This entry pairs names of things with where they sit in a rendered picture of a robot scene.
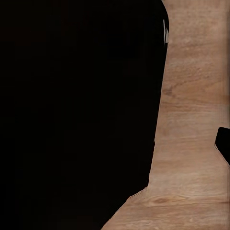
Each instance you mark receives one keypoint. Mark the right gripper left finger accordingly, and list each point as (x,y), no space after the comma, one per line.
(11,143)

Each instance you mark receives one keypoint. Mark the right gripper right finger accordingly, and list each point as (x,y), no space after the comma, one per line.
(223,142)

